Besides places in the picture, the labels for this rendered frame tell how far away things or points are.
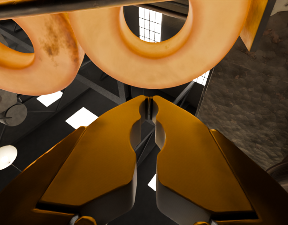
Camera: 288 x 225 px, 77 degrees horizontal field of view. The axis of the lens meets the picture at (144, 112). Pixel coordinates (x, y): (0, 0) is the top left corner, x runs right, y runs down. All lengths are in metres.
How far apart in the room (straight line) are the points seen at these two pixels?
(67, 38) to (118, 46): 0.05
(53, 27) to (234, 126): 0.57
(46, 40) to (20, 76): 0.07
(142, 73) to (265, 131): 0.48
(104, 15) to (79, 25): 0.03
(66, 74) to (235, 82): 0.43
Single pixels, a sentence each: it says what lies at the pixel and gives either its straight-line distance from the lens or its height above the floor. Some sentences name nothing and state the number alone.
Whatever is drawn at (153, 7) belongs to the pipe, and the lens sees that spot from 7.36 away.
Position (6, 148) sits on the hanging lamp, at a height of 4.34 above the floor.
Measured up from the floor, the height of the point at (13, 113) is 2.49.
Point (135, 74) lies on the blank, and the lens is 0.21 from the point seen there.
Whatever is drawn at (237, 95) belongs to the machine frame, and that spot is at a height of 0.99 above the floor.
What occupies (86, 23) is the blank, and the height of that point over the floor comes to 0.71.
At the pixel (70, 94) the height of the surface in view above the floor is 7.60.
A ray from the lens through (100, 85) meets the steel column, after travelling 6.76.
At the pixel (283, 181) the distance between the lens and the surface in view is 0.52.
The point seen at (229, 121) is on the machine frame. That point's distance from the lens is 0.64.
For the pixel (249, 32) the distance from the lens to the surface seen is 0.19.
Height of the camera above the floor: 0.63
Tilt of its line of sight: 50 degrees up
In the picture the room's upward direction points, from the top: 179 degrees clockwise
